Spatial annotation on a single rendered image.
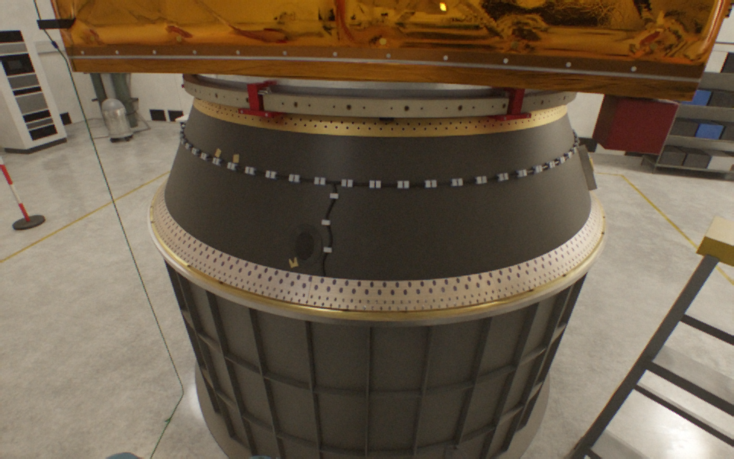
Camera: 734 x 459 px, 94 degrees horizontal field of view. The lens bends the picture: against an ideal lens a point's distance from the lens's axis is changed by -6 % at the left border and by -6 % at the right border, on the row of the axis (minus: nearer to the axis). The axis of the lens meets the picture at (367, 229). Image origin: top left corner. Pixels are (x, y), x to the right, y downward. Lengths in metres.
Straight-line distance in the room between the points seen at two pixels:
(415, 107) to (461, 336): 0.72
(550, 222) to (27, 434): 2.78
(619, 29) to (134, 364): 2.86
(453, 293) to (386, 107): 0.57
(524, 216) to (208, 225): 1.04
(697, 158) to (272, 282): 6.80
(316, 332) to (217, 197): 0.56
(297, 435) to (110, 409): 1.29
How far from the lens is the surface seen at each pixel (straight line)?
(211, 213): 1.33
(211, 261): 1.30
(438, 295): 1.10
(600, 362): 2.92
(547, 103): 1.34
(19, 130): 8.35
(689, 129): 7.07
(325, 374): 1.34
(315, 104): 1.07
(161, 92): 8.81
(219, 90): 1.30
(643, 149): 1.26
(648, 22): 1.11
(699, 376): 1.15
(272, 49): 1.21
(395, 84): 1.08
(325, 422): 1.57
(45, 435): 2.75
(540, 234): 1.32
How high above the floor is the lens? 1.89
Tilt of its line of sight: 30 degrees down
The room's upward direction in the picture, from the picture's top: 1 degrees clockwise
